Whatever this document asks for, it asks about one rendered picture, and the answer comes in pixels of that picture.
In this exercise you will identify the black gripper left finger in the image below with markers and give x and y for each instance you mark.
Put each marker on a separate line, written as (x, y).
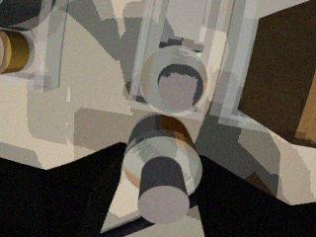
(71, 200)

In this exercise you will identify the brown box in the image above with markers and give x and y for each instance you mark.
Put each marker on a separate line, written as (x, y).
(280, 86)

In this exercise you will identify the black flat bar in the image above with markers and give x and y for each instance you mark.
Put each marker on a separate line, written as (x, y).
(138, 223)

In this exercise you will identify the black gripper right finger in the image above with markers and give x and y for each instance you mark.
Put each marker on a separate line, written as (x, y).
(231, 207)

